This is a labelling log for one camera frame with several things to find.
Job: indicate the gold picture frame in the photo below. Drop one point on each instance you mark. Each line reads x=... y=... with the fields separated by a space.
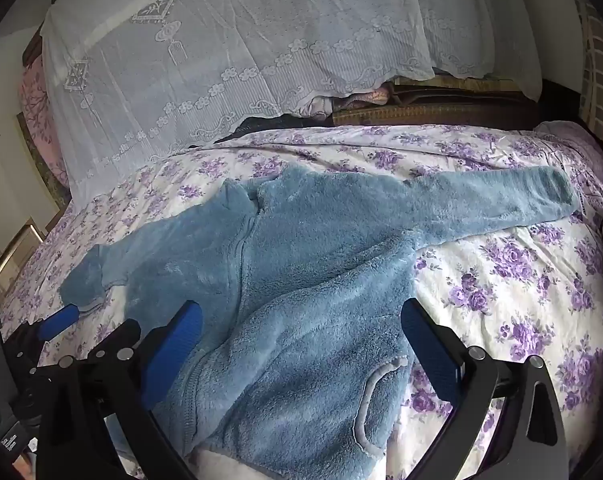
x=16 y=255

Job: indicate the blue fleece jacket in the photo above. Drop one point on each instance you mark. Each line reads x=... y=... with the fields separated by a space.
x=306 y=260

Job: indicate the brick-patterned curtain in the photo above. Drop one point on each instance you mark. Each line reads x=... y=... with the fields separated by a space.
x=601 y=60

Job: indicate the green patterned panel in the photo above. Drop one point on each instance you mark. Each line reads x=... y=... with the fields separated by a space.
x=38 y=165

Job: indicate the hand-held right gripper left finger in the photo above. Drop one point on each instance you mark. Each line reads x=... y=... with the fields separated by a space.
x=174 y=350

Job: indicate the purple floral bed quilt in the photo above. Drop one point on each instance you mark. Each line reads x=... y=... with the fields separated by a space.
x=506 y=285

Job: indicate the brown woven mat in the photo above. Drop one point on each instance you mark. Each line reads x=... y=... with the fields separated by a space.
x=431 y=112

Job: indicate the pile of folded cloths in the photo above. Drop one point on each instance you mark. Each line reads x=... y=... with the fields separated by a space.
x=371 y=97

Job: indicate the white lace cover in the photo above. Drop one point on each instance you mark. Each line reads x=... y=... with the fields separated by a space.
x=231 y=35

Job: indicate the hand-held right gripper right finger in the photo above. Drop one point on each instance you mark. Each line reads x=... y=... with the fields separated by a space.
x=431 y=355

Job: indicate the pink floral cloth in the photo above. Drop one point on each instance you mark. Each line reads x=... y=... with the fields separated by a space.
x=36 y=110

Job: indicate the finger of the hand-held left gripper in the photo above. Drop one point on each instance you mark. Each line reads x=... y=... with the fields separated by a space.
x=58 y=322
x=113 y=337

